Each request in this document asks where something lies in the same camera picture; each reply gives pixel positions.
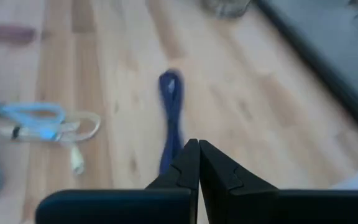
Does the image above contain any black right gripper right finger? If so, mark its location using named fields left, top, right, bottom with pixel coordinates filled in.
left=199, top=139, right=358, bottom=224

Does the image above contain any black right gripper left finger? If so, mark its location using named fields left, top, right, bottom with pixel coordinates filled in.
left=35, top=138, right=201, bottom=224

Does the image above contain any white cable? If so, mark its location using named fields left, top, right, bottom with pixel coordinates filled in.
left=0, top=110, right=102, bottom=175

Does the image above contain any dark blue cable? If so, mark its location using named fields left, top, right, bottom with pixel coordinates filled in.
left=158, top=68, right=186, bottom=175

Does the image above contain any light blue cable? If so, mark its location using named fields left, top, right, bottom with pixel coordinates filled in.
left=0, top=99, right=67, bottom=141

